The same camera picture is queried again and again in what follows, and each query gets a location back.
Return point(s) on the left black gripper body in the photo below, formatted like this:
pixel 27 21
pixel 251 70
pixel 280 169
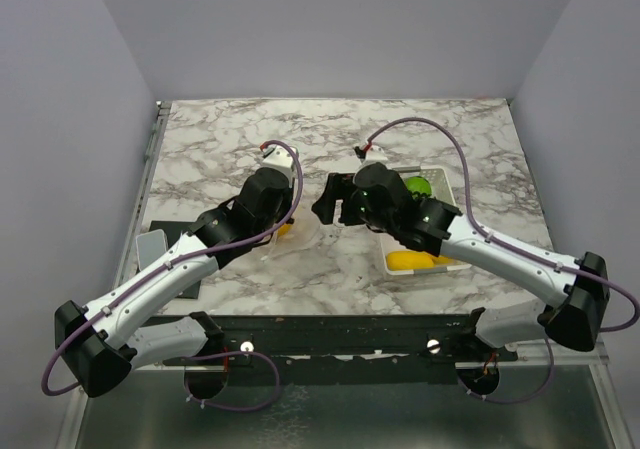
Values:
pixel 284 211

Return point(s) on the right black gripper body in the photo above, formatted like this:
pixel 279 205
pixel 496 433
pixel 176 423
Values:
pixel 377 220

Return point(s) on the orange-yellow toy fruit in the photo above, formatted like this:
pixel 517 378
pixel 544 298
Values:
pixel 284 230

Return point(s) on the clear dotted zip bag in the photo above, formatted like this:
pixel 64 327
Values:
pixel 305 233

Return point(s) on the white perforated basket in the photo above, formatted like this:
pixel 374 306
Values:
pixel 442 191

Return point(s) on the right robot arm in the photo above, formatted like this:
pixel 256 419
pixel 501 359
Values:
pixel 569 295

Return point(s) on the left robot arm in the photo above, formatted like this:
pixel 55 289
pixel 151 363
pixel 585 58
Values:
pixel 96 341

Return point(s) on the green striped toy watermelon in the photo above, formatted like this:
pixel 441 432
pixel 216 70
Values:
pixel 418 186

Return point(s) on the yellow toy banana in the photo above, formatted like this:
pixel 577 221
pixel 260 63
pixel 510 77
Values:
pixel 409 261

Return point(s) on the yellow toy lemon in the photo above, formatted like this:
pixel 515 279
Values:
pixel 443 260

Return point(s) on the grey rectangular box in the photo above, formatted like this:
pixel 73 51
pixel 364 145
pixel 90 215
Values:
pixel 150 246

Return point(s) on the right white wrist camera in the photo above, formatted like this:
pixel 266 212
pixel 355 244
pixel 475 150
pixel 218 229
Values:
pixel 370 154

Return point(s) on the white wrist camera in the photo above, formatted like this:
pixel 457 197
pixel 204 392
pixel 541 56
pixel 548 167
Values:
pixel 276 157
pixel 370 154

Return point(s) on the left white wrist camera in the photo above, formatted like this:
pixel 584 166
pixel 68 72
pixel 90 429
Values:
pixel 276 157

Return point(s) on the black metal base rail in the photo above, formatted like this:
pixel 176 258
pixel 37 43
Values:
pixel 350 350

